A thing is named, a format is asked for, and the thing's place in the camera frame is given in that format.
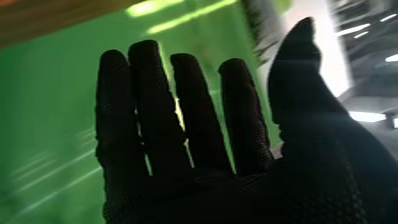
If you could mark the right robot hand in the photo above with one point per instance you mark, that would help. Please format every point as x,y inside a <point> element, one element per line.
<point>250,186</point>

